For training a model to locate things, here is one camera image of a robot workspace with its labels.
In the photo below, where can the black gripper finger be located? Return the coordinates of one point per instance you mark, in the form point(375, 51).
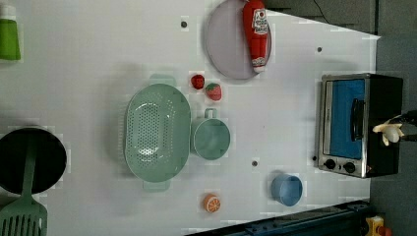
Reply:
point(409, 138)
point(409, 117)

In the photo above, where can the yellow plush peeled banana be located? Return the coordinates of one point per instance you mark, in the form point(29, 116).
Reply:
point(391, 132)

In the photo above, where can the black silver toaster oven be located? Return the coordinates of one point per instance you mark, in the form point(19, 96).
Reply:
point(351, 107)

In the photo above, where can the yellow red toy object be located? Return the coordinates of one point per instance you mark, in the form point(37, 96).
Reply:
point(377, 227)

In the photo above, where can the blue plastic cup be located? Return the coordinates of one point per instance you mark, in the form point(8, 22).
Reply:
point(286, 189)

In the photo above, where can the red plush ketchup bottle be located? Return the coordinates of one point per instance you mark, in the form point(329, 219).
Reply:
point(255, 25)

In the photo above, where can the grey round plate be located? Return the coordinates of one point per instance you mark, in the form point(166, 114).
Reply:
point(226, 42)

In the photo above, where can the plush strawberry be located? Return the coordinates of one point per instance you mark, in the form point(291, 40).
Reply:
point(214, 92)

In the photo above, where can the green measuring cup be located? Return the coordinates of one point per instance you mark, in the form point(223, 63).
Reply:
point(210, 137)

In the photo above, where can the plush orange slice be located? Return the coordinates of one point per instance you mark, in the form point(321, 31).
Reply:
point(211, 203)

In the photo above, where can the red plush tomato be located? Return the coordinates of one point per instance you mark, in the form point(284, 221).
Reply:
point(198, 81)

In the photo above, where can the green perforated colander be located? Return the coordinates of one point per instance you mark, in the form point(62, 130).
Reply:
point(157, 133)

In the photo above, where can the green slotted spatula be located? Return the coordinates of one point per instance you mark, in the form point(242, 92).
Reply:
point(25, 216)

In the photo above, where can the green squeeze bottle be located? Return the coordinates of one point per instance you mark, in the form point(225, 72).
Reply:
point(9, 34)

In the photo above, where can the blue metal frame rail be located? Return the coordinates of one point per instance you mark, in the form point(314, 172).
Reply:
point(339, 220)

